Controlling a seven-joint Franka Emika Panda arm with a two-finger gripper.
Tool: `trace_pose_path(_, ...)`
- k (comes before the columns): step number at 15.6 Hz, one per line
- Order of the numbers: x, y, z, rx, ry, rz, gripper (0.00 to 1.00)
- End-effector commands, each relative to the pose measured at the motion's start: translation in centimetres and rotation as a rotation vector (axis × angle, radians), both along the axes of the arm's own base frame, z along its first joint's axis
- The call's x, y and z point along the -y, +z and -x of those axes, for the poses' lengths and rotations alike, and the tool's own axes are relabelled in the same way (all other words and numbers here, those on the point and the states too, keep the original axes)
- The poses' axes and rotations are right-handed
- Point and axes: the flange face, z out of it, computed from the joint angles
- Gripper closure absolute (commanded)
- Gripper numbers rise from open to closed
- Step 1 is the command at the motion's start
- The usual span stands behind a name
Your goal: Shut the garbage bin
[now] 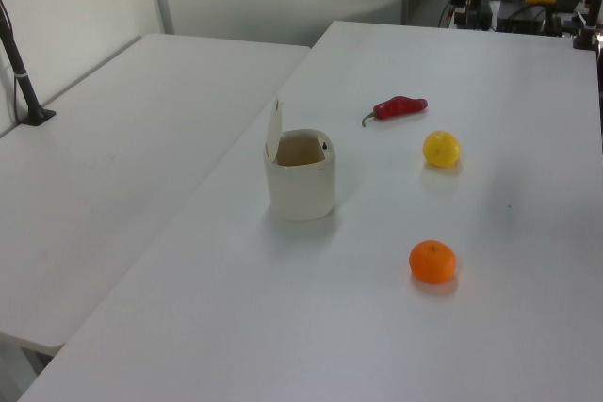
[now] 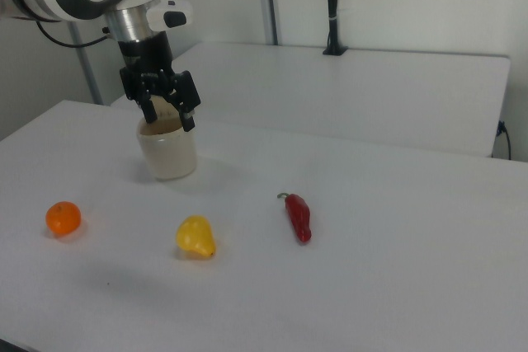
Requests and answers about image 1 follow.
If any cream garbage bin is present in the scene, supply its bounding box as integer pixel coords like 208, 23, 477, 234
263, 128, 337, 224

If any black clamp camera stand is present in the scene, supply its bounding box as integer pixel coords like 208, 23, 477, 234
571, 0, 603, 52

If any white side table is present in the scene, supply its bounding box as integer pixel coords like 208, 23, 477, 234
0, 33, 313, 357

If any red chili pepper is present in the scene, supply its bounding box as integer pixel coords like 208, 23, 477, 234
361, 95, 430, 129

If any orange tangerine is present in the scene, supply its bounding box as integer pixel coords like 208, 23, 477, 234
408, 239, 458, 286

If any white partition panel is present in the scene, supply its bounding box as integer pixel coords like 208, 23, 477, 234
0, 0, 176, 138

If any yellow toy fruit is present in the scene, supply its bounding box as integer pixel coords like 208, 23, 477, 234
421, 130, 463, 169

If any black pole camera stand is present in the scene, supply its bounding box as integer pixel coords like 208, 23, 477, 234
0, 0, 57, 127

